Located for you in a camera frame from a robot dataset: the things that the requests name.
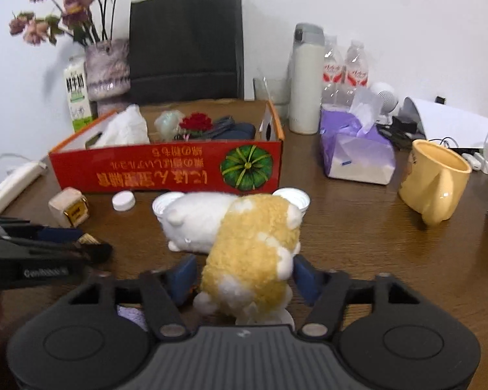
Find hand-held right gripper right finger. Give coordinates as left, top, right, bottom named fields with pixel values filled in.
left=293, top=255, right=419, bottom=338

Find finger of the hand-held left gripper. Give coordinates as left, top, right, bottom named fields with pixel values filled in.
left=0, top=238, right=115, bottom=267
left=0, top=216, right=85, bottom=243

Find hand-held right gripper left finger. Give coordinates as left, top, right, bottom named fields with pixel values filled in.
left=67, top=254, right=198, bottom=340

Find beige cube box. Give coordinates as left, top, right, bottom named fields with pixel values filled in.
left=48, top=187, right=89, bottom=228

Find white round cap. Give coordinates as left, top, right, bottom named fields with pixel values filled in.
left=112, top=191, right=136, bottom=212

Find purple knit pouch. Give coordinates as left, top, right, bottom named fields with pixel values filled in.
left=118, top=306, right=147, bottom=331

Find yellow white plush toy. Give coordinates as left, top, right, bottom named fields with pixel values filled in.
left=163, top=192, right=302, bottom=326

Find white ridged plastic cup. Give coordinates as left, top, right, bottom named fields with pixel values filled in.
left=152, top=192, right=183, bottom=222
left=274, top=188, right=311, bottom=214

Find red cardboard box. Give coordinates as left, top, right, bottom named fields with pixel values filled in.
left=49, top=99, right=285, bottom=193

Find white tissue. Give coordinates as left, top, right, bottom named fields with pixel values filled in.
left=93, top=105, right=150, bottom=149

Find glittery clear plastic bag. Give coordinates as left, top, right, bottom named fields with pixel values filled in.
left=154, top=110, right=184, bottom=141

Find red rose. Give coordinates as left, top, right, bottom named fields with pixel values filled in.
left=179, top=112, right=214, bottom=139

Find navy zip pouch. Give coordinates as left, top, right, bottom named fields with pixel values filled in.
left=211, top=122, right=257, bottom=141

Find wooden desktop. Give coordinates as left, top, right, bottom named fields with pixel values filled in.
left=0, top=99, right=488, bottom=358

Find white power bank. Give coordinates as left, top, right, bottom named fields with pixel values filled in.
left=0, top=162, right=47, bottom=214

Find purple tissue pack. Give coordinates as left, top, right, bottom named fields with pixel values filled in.
left=319, top=87, right=396, bottom=185

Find white green milk carton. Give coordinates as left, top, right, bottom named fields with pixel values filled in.
left=63, top=55, right=98, bottom=133

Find yellow mug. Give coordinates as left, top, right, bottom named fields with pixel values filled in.
left=399, top=139, right=472, bottom=226

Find purple textured vase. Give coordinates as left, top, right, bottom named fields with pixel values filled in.
left=84, top=38, right=131, bottom=116

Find black power adapter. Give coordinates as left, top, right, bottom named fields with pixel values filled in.
left=376, top=116, right=417, bottom=147

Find white thermos bottle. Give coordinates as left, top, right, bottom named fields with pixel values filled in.
left=289, top=23, right=326, bottom=135

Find clear glass cup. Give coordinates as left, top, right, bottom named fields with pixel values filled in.
left=253, top=77, right=291, bottom=120

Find white round device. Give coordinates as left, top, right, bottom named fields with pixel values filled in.
left=370, top=82, right=400, bottom=116

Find clear water bottle red label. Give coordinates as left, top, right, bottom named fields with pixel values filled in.
left=321, top=36, right=346, bottom=106
left=344, top=40, right=370, bottom=90

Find white curved sheet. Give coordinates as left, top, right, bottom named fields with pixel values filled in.
left=402, top=97, right=488, bottom=149

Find black paper bag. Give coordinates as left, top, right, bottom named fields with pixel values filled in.
left=129, top=0, right=245, bottom=106

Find dried pink flowers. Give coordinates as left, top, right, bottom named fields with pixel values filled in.
left=9, top=0, right=123, bottom=47

